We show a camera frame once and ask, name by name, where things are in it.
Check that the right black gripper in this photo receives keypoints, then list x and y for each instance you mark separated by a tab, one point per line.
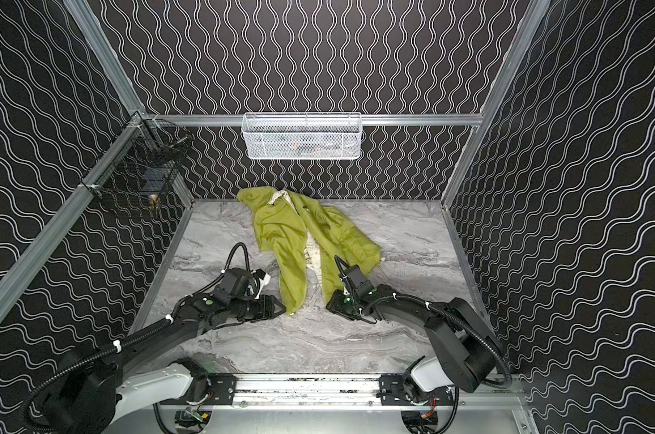
341	304

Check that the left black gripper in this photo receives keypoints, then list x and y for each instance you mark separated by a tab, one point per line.
262	308

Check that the green zip-up jacket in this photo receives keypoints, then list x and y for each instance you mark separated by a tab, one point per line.
304	236

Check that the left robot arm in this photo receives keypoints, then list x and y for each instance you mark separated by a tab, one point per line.
85	394

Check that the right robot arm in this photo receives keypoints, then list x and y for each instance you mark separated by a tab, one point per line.
466	352

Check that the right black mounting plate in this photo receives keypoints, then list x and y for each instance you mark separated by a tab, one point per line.
394	389

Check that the black mounting plate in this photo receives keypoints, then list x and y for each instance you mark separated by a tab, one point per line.
209	389
394	389

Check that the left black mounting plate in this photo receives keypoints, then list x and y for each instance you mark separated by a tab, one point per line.
209	389

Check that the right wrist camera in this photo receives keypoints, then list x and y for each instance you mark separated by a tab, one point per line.
356	283

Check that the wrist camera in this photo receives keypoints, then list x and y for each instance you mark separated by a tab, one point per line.
356	283
242	284

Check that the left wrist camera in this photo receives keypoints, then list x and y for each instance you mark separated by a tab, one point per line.
242	284

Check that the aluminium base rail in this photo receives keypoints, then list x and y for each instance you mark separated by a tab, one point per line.
260	392

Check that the white mesh wall basket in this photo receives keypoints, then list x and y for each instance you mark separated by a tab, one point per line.
303	135

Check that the black wire wall basket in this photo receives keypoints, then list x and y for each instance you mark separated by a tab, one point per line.
139	182

